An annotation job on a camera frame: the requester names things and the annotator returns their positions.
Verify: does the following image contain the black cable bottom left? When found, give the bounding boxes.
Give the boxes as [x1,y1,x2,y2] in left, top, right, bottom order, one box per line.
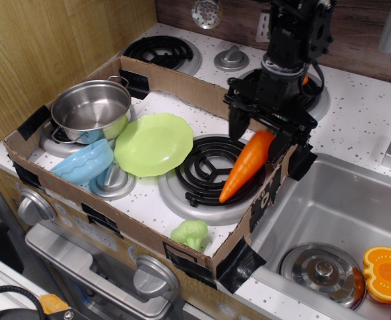
[0,285,45,320]

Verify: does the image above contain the silver oven door handle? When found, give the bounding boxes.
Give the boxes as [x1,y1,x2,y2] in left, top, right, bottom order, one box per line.
[25,224,173,319]

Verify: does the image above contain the silver middle stove knob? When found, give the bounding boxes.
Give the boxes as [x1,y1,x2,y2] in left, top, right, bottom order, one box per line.
[89,162,136,201]

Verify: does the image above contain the hanging silver spatula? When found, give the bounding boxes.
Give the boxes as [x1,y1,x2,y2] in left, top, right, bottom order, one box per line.
[256,12,270,43]

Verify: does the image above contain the back left black burner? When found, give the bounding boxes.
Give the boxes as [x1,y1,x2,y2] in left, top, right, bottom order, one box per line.
[122,35,202,76]

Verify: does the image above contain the silver stove knob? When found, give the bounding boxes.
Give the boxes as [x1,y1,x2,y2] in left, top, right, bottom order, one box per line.
[214,45,250,72]
[89,162,136,201]

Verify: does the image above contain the green toy broccoli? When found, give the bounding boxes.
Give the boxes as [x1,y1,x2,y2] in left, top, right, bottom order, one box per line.
[170,220,208,251]

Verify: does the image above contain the back right black burner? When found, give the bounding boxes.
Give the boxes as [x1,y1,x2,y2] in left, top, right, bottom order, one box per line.
[224,65,330,131]

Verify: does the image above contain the silver oven knob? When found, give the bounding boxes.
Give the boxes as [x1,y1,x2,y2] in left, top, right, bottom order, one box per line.
[133,254,179,299]
[17,188,57,226]

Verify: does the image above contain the silver sink basin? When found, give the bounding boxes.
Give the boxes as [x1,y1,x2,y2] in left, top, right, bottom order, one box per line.
[248,153,391,320]

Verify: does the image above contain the silver left oven knob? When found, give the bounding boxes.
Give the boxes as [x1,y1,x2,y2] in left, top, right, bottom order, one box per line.
[17,188,57,226]

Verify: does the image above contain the orange toy fruit half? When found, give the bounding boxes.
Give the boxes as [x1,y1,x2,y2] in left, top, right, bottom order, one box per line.
[363,246,391,304]

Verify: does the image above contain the cardboard fence with black tape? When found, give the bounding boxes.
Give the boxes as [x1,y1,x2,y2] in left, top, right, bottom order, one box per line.
[3,57,316,293]

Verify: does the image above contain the orange toy carrot green top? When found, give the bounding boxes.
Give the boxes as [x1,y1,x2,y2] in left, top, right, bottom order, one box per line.
[219,130,275,203]

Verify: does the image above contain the hanging silver strainer ladle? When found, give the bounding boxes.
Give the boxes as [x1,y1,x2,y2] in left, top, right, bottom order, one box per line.
[191,0,222,29]

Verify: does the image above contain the orange object bottom left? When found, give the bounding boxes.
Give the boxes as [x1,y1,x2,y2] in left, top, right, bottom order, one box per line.
[39,293,69,315]

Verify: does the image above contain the light green plastic plate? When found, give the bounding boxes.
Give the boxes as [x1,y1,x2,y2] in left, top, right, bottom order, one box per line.
[114,113,193,177]

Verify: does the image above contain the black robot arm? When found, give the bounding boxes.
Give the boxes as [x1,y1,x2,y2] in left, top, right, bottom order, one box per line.
[224,1,336,163]

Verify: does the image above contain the steel pot lid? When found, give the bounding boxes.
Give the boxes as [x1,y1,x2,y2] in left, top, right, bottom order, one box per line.
[278,242,366,310]

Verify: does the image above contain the silver back stove knob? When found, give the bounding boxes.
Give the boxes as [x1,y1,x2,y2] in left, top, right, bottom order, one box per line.
[214,45,250,72]

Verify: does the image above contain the black burner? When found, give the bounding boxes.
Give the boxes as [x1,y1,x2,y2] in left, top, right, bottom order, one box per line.
[224,65,330,131]
[158,134,268,226]
[122,35,202,76]

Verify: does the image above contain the light blue plastic bowl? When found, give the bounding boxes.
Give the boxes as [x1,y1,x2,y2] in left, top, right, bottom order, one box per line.
[50,139,114,185]

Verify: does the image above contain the orange toy carrot piece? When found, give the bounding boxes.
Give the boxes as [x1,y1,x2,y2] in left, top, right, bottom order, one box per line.
[302,75,310,86]

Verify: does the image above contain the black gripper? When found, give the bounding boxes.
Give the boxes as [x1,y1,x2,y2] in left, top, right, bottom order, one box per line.
[222,67,318,164]

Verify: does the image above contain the silver right oven knob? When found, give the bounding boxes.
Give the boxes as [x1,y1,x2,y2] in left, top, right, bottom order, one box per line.
[133,254,179,299]

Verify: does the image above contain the front right black burner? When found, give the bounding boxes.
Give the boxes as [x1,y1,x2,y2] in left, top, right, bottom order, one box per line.
[158,134,268,226]

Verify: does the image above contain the small steel pot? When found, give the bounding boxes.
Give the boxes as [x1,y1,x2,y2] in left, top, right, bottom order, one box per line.
[51,75,131,145]

